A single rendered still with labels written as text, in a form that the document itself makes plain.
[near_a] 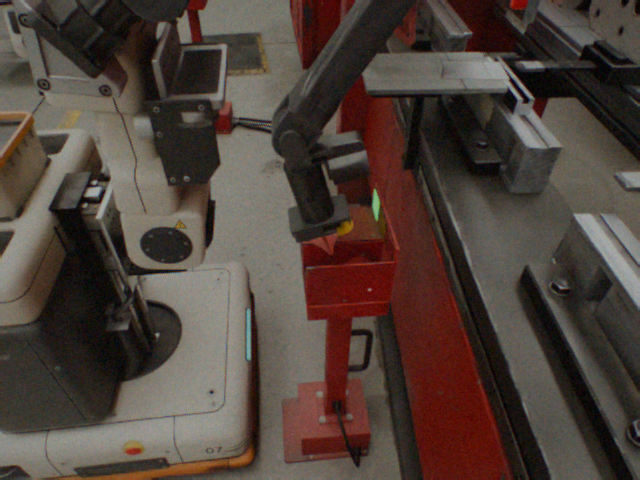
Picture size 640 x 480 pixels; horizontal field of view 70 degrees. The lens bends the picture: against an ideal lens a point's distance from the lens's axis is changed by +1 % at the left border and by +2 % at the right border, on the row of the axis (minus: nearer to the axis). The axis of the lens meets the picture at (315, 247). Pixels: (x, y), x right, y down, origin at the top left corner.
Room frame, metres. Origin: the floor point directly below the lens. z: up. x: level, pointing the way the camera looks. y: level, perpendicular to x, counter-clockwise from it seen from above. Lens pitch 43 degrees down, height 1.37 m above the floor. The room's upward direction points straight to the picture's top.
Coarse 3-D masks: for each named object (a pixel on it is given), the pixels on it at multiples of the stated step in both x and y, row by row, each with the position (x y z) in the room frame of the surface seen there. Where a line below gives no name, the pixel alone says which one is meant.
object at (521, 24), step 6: (510, 0) 0.94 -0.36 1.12; (534, 0) 0.86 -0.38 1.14; (528, 6) 0.86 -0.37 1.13; (534, 6) 0.86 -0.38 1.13; (510, 12) 0.95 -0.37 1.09; (516, 12) 0.90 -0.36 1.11; (522, 12) 0.87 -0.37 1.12; (528, 12) 0.86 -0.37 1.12; (534, 12) 0.86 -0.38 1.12; (510, 18) 0.94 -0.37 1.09; (516, 18) 0.91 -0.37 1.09; (522, 18) 0.87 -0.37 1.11; (528, 18) 0.86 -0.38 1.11; (516, 24) 0.90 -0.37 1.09; (522, 24) 0.88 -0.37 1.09; (522, 30) 0.87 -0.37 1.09
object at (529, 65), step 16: (592, 48) 0.96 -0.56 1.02; (608, 48) 0.92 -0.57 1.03; (528, 64) 0.92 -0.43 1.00; (544, 64) 0.92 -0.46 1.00; (560, 64) 0.92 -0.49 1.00; (576, 64) 0.92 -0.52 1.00; (592, 64) 0.92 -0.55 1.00; (608, 64) 0.88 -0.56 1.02; (624, 64) 0.87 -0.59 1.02; (608, 80) 0.86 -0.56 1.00; (624, 80) 0.86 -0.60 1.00
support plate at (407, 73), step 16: (384, 64) 0.94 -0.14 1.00; (400, 64) 0.94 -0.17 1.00; (416, 64) 0.94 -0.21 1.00; (432, 64) 0.94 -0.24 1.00; (368, 80) 0.86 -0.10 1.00; (384, 80) 0.86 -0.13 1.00; (400, 80) 0.86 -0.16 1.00; (416, 80) 0.86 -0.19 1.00; (432, 80) 0.86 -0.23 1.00; (448, 80) 0.86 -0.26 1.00; (464, 80) 0.86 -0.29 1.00; (480, 80) 0.86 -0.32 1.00; (496, 80) 0.86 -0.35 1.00
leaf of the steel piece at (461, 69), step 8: (440, 64) 0.89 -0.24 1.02; (448, 64) 0.93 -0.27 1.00; (456, 64) 0.93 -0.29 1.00; (464, 64) 0.93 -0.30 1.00; (472, 64) 0.93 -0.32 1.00; (480, 64) 0.93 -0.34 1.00; (440, 72) 0.88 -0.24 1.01; (448, 72) 0.89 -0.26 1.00; (456, 72) 0.89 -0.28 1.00; (464, 72) 0.89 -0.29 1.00; (472, 72) 0.89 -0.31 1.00; (480, 72) 0.89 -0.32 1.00
